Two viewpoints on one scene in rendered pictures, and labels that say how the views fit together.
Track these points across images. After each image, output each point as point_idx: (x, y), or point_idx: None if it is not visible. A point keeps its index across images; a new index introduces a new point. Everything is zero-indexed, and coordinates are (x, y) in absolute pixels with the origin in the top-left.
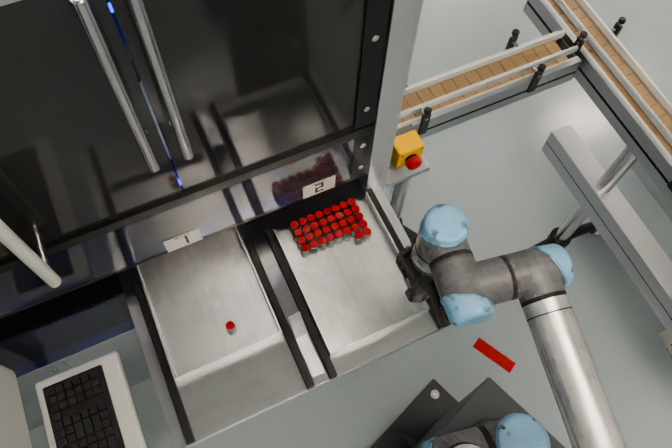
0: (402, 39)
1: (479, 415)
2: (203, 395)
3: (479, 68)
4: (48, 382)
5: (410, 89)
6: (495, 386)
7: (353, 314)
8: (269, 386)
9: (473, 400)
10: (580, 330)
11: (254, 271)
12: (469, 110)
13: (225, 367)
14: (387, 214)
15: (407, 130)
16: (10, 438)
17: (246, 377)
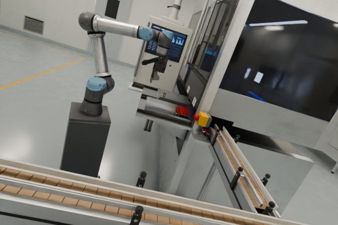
0: (223, 44)
1: (103, 115)
2: (152, 91)
3: (244, 167)
4: None
5: (231, 137)
6: (107, 120)
7: (153, 106)
8: (146, 94)
9: (108, 116)
10: (128, 25)
11: (175, 101)
12: (220, 158)
13: (155, 94)
14: (180, 124)
15: (208, 116)
16: (160, 79)
17: (151, 94)
